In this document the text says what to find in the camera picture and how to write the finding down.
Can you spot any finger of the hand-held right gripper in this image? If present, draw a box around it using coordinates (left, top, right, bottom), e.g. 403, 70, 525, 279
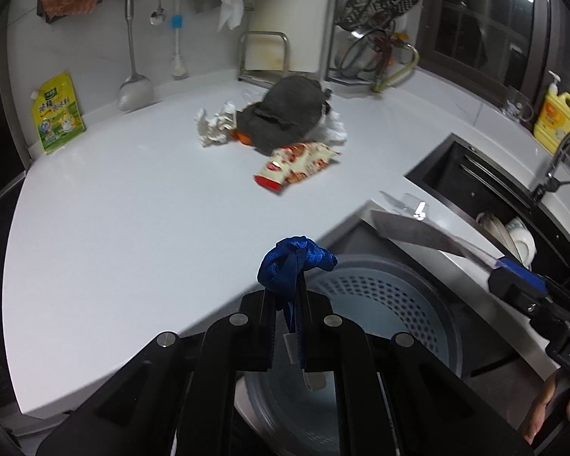
487, 256, 570, 338

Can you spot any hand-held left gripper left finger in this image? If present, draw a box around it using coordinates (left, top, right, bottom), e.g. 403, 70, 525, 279
35, 288, 278, 456

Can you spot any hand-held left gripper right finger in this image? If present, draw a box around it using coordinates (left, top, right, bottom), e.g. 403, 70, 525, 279
296, 272, 535, 456

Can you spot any grey bin with perforated basket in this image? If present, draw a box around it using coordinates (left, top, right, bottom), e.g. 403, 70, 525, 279
235, 254, 464, 456

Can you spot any blue lanyard strap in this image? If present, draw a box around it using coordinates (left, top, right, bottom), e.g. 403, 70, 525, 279
257, 235, 338, 393

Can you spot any person's right hand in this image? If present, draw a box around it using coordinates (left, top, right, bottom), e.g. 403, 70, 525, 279
522, 373, 570, 445

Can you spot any white bowl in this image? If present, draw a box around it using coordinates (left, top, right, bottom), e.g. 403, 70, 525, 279
503, 218, 537, 267

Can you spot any white plate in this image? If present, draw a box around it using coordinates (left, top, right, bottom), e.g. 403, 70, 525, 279
476, 211, 510, 250

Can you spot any black kitchen sink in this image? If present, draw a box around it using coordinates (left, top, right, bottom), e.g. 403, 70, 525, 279
405, 133, 570, 295

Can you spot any black faucet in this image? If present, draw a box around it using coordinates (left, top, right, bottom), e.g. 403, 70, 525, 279
532, 128, 570, 210

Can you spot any yellow detergent bottle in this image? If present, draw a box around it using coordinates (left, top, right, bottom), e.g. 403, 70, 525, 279
533, 71, 570, 153

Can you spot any red and cream snack wrapper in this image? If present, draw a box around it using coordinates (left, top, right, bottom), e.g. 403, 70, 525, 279
253, 141, 342, 195

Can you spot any glass mug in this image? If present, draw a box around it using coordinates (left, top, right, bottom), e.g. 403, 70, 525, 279
501, 86, 535, 122

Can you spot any clear plastic bag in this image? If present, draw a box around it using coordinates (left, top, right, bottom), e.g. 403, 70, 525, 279
313, 104, 348, 146

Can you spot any crumpled white paper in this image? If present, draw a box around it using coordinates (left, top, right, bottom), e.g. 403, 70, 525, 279
194, 101, 241, 148

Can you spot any dark grey cloth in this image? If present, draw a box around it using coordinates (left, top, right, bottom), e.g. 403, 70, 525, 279
235, 74, 332, 157

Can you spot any metal ladle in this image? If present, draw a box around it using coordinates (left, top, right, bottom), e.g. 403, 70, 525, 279
118, 0, 154, 112

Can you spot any metal pot lid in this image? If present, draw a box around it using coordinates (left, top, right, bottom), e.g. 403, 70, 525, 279
337, 28, 395, 74

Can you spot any metal cutting board rack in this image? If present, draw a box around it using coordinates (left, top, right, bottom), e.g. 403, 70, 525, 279
237, 31, 290, 81

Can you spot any yellow seasoning pouch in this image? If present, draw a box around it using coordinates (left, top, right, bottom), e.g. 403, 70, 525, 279
31, 72, 86, 155

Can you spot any metal dish rack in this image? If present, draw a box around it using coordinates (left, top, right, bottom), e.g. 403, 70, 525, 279
320, 0, 431, 86

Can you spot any blue and white brush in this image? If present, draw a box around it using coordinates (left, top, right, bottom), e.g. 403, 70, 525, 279
171, 0, 190, 79

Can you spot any white cutting board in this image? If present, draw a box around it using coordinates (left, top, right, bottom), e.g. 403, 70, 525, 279
244, 0, 336, 74

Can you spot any white hanging cloth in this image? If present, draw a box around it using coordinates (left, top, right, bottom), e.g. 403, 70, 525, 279
215, 0, 252, 33

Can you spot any olive curved handle tool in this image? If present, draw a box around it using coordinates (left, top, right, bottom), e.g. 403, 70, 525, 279
371, 40, 420, 93

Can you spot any dark window frame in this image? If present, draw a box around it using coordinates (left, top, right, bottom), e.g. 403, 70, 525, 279
418, 0, 566, 86

